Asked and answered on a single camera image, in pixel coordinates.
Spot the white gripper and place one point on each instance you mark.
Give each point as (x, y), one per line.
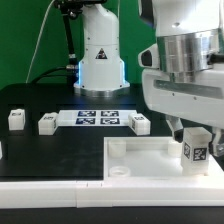
(200, 102)

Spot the white square tabletop panel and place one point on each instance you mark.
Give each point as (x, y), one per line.
(146, 158)

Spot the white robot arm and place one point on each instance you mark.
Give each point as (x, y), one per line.
(183, 72)

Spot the white marker tag sheet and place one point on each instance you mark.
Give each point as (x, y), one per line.
(69, 118)

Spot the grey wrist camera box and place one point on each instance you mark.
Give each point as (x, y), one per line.
(149, 58)

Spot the white obstacle fence wall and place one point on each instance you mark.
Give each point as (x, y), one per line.
(203, 191)

